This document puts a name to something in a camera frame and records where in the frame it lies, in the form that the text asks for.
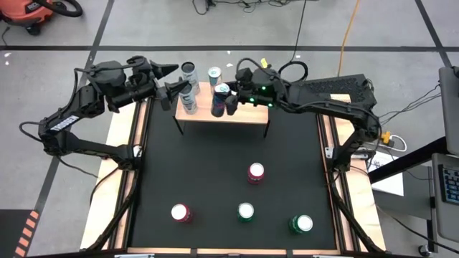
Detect grey desk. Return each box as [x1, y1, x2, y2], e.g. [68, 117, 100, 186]
[431, 153, 459, 244]

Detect black diagonal bar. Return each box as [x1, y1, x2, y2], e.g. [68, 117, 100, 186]
[368, 137, 449, 184]

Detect white Celsius can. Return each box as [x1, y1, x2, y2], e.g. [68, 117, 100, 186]
[180, 61, 202, 96]
[178, 85, 199, 115]

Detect black vacuum hose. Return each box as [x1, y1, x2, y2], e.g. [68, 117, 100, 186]
[35, 0, 84, 18]

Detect green Sprite can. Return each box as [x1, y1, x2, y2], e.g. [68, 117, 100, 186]
[288, 214, 314, 236]
[237, 202, 255, 223]

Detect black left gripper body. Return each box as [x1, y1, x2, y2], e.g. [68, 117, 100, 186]
[107, 70, 162, 112]

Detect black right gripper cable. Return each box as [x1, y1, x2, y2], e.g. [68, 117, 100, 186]
[235, 57, 309, 83]

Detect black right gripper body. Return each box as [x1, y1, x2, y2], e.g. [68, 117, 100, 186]
[236, 67, 288, 109]

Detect yellow cable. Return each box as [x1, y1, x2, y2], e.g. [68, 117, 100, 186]
[336, 0, 361, 78]

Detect grey power strip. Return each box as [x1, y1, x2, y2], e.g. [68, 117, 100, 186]
[353, 150, 377, 161]

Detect red Fanta can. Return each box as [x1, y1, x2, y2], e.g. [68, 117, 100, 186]
[247, 162, 266, 186]
[170, 203, 194, 224]

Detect orange vacuum cleaner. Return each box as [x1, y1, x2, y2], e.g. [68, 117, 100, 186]
[0, 0, 55, 36]

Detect black floor mat orange stripes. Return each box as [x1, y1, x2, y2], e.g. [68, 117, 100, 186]
[0, 209, 41, 258]

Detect dark keyboard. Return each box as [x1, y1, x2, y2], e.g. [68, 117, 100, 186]
[443, 164, 459, 206]

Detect blue silver Red Bull can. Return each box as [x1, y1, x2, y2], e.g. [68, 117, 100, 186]
[207, 66, 223, 89]
[210, 82, 231, 118]

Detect grey monitor back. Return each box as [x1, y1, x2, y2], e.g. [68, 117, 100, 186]
[438, 66, 459, 158]

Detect black cable bundle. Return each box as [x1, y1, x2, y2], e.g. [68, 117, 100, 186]
[191, 0, 306, 15]

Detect white cable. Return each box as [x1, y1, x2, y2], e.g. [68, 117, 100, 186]
[389, 134, 409, 153]

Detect wooden shelf with black legs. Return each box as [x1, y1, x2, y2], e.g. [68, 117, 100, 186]
[173, 81, 270, 139]

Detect grey panel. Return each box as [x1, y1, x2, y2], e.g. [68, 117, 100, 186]
[372, 166, 437, 221]

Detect black textured floor mat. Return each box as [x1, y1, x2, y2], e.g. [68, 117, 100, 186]
[304, 73, 377, 105]

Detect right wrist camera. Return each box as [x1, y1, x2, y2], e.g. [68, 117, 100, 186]
[235, 67, 254, 85]

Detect black table frame rail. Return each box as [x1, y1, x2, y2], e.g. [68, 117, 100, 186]
[317, 113, 347, 252]
[109, 98, 153, 252]

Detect thin black cable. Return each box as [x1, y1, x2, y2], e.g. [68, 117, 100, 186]
[290, 0, 308, 62]

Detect white paper sheet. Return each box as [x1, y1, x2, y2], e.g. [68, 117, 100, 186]
[368, 150, 405, 197]

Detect black table mat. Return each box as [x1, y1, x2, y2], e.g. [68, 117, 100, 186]
[128, 96, 338, 251]

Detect black cables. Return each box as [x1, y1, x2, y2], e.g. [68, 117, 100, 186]
[378, 82, 443, 121]

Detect black floor cable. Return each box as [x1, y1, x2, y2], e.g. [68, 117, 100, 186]
[376, 206, 459, 256]

